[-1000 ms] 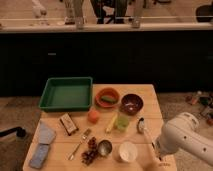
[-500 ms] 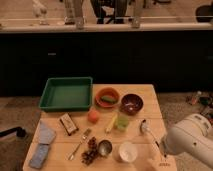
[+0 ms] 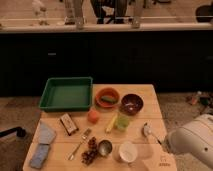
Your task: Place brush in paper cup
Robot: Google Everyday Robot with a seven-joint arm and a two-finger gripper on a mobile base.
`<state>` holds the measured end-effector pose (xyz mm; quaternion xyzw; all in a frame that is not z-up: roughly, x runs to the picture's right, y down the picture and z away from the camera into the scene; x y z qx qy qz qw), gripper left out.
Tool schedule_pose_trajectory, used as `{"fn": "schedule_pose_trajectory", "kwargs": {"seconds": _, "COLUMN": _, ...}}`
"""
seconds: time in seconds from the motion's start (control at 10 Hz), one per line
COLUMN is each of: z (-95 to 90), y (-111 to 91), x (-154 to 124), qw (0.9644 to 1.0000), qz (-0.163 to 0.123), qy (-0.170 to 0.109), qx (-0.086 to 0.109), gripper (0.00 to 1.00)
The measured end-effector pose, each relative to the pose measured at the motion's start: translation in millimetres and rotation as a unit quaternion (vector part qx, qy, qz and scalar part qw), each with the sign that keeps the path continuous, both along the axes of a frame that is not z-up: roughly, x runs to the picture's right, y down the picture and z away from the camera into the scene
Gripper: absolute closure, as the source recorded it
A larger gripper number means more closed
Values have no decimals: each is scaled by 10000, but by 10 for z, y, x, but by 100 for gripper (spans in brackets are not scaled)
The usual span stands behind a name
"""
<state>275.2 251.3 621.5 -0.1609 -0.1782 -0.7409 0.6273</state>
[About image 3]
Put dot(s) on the green pickle toy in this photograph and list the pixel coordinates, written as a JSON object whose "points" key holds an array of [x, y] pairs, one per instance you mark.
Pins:
{"points": [[108, 99]]}

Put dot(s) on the orange bowl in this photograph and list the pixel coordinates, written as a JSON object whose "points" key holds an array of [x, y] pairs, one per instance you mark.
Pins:
{"points": [[107, 92]]}

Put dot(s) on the metal fork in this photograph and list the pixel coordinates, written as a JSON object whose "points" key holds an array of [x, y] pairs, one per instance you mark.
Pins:
{"points": [[84, 138]]}

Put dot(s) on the black office chair base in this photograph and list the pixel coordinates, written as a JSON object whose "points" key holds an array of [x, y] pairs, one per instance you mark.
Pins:
{"points": [[18, 131]]}

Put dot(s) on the dark brown bowl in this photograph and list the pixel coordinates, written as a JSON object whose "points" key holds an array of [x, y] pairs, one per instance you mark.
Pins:
{"points": [[131, 104]]}

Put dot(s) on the black white dish brush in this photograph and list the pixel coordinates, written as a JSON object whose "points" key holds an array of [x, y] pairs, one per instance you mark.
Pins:
{"points": [[146, 130]]}

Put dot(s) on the brown chocolate bar box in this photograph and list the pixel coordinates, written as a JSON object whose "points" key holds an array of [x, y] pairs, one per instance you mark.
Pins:
{"points": [[68, 124]]}

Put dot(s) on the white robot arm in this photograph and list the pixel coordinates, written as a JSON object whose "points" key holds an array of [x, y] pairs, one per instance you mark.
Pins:
{"points": [[195, 137]]}

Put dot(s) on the white paper cup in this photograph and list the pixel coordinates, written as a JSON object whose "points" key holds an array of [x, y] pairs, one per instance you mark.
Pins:
{"points": [[128, 152]]}

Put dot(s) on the grey folded cloth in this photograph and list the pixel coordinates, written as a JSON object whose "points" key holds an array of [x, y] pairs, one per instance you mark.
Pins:
{"points": [[46, 134]]}

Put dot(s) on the wooden table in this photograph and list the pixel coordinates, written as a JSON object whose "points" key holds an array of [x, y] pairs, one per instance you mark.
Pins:
{"points": [[150, 155]]}

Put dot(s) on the green plastic tray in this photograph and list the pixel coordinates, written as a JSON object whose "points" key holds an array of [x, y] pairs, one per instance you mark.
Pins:
{"points": [[67, 94]]}

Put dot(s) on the purple grape bunch toy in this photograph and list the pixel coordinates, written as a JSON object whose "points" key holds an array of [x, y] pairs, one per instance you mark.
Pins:
{"points": [[91, 153]]}

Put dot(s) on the green plastic cup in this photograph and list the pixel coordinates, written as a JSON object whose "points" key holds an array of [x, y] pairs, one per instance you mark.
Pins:
{"points": [[122, 122]]}

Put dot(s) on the blue sponge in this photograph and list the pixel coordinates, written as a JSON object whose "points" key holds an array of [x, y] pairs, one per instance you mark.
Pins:
{"points": [[40, 155]]}

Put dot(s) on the yellow banana toy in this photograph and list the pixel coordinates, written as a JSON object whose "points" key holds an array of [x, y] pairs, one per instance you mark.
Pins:
{"points": [[111, 124]]}

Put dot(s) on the orange fruit toy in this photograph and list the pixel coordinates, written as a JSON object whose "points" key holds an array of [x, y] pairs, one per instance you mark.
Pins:
{"points": [[93, 116]]}

